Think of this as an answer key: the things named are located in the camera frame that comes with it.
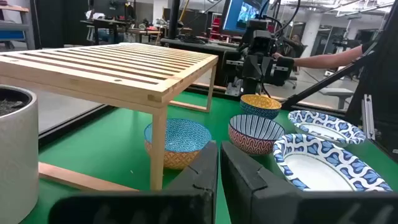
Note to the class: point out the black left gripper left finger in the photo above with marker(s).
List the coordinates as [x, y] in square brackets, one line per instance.
[186, 205]

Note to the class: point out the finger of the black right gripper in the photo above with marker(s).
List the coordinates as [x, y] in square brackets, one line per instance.
[252, 67]
[266, 65]

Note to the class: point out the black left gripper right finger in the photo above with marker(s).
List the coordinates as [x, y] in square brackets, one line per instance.
[280, 208]

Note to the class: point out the yellow inside blue striped bowl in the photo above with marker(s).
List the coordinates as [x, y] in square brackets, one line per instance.
[259, 107]

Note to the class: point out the blue patterned paper plate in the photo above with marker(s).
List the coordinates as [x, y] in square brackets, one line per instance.
[326, 127]
[317, 168]

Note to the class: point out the blue wave bowl orange outside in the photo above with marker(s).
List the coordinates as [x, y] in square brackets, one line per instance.
[183, 137]

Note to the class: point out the striped bowl red wavy outside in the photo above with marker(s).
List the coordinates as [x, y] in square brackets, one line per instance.
[253, 138]

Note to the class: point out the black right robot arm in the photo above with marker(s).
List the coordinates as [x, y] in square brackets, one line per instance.
[281, 71]

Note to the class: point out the wooden slatted shelf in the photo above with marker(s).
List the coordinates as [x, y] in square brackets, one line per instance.
[118, 71]

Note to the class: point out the blue screen computer monitor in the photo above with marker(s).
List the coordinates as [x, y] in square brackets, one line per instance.
[239, 17]

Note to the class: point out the person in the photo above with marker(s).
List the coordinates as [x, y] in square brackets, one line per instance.
[295, 45]
[382, 77]

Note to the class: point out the grey bench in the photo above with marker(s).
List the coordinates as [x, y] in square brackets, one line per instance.
[337, 93]

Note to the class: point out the black vertical pole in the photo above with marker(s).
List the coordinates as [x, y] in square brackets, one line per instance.
[174, 18]

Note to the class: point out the silver aluminium extrusion bar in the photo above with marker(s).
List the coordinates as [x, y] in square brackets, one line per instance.
[368, 118]

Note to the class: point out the dark desk with clutter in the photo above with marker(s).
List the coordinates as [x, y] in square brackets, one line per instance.
[105, 25]

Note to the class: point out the white cylindrical plant pot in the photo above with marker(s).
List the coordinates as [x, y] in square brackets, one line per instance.
[18, 149]

